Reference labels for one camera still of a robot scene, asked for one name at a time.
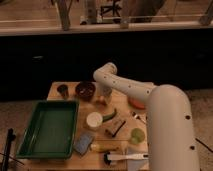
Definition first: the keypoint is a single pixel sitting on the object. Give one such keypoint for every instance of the small dark cup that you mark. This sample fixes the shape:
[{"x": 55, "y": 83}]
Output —
[{"x": 63, "y": 91}]

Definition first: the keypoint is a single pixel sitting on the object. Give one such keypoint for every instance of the orange plastic bowl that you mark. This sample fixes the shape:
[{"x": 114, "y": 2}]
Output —
[{"x": 136, "y": 104}]

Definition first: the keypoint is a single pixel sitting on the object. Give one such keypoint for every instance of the green plastic tray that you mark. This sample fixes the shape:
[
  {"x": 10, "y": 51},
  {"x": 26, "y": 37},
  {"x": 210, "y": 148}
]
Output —
[{"x": 50, "y": 132}]

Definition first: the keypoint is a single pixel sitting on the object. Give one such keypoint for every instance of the brown rectangular box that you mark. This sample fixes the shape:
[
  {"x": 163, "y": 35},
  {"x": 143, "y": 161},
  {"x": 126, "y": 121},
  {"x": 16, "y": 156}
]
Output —
[{"x": 115, "y": 126}]

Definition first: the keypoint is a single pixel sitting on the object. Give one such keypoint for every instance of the white paper cup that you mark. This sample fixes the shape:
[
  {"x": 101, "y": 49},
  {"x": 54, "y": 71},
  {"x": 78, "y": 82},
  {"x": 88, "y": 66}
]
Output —
[{"x": 94, "y": 120}]

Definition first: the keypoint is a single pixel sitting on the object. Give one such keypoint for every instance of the black tripod stand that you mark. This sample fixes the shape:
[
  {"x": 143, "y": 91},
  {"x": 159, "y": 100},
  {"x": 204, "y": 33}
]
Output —
[{"x": 4, "y": 165}]

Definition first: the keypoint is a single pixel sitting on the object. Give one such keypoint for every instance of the green chili pepper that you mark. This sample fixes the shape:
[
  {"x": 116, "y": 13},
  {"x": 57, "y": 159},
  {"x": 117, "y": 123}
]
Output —
[{"x": 110, "y": 116}]

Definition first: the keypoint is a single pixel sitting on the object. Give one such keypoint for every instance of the white black-bristled brush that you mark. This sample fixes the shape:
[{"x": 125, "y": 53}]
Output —
[{"x": 109, "y": 157}]

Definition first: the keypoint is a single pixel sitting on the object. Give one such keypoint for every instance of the small yellow-red apple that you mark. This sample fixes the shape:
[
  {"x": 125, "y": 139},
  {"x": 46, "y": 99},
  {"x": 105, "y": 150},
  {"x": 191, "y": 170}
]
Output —
[{"x": 102, "y": 100}]

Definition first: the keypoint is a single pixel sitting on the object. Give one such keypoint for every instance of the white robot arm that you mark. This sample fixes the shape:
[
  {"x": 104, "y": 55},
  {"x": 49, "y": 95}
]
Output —
[{"x": 170, "y": 130}]

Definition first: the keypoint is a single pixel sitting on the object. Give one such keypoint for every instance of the grey folded cloth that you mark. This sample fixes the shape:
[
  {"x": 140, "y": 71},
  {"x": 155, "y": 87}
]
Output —
[{"x": 134, "y": 165}]

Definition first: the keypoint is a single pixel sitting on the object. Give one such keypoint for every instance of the dark brown bowl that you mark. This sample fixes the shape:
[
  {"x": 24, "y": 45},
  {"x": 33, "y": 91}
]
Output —
[{"x": 85, "y": 90}]

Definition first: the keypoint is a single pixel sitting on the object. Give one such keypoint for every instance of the yellow banana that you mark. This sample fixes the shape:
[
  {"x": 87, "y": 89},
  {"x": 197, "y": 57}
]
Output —
[{"x": 101, "y": 148}]

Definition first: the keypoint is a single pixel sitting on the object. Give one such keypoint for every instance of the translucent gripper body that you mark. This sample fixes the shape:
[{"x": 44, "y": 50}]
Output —
[{"x": 106, "y": 91}]

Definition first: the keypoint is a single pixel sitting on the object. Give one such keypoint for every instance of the blue sponge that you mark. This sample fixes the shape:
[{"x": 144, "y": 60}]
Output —
[{"x": 82, "y": 144}]

